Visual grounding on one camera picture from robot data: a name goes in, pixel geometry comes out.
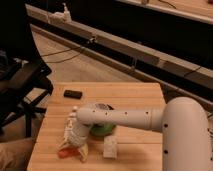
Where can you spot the white plastic bottle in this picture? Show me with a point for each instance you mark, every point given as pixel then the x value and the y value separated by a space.
pixel 69 123

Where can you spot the green plate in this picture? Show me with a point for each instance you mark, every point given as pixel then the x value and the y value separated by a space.
pixel 102 130

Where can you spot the white spray bottle background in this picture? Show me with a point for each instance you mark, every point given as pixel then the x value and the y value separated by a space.
pixel 64 16

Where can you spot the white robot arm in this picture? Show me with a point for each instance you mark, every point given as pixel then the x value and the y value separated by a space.
pixel 182 121

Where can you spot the long wooden beam rail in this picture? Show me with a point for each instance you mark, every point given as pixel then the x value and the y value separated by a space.
pixel 173 49

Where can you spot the black office chair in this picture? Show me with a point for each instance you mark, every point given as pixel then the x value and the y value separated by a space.
pixel 22 87

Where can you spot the small black box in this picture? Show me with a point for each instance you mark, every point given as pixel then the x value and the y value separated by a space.
pixel 73 94

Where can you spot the white cup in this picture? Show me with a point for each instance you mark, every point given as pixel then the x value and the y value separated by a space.
pixel 102 106

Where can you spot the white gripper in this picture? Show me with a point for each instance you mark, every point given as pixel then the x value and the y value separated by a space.
pixel 77 136

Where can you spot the white sponge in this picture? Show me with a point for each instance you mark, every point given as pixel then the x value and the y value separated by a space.
pixel 110 147

